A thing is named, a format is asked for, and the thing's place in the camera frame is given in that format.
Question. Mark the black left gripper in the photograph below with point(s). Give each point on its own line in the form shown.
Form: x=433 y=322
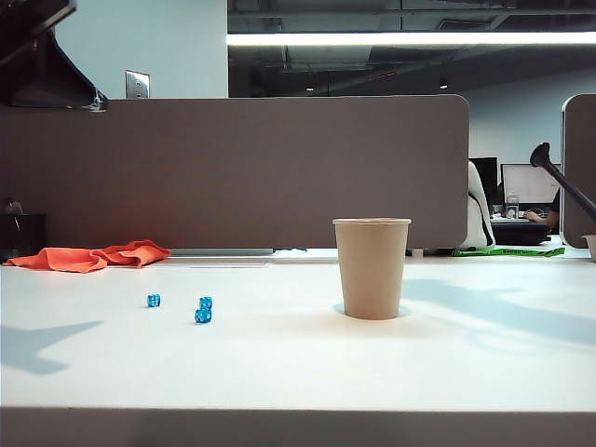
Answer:
x=23 y=23

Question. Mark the bare person forearm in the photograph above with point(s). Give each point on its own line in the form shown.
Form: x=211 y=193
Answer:
x=545 y=216

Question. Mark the brown paper cup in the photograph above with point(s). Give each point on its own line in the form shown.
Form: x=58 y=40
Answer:
x=372 y=270

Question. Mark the orange cloth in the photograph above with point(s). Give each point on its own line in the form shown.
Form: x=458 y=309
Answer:
x=70 y=258

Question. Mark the large brown desk divider panel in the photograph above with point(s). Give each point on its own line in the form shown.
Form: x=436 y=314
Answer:
x=233 y=177

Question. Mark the blue translucent die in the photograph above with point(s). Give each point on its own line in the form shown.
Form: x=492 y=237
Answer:
x=203 y=316
x=206 y=302
x=154 y=300

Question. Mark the black ceiling spotlight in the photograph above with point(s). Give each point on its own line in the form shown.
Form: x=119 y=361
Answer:
x=444 y=84

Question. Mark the small white divider foot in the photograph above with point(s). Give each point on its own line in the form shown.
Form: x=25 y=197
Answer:
x=418 y=253

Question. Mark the black dark-screen monitor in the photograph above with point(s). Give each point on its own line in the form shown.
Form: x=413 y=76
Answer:
x=489 y=177

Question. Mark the clear drinking glass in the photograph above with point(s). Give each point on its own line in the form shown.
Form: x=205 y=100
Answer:
x=512 y=207

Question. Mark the white-screen monitor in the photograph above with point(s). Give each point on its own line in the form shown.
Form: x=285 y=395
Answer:
x=526 y=184

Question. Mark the black flat bag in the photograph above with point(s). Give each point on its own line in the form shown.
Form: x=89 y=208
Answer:
x=521 y=233

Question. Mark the person in black shirt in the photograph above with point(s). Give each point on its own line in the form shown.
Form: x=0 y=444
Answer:
x=557 y=200

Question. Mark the beige paper bowl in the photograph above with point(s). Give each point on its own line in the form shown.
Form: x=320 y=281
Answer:
x=591 y=247

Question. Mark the silver wall outlet plate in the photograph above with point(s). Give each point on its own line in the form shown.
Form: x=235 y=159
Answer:
x=137 y=84

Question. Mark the grey metal rail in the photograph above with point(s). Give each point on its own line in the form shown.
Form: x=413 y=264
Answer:
x=223 y=252

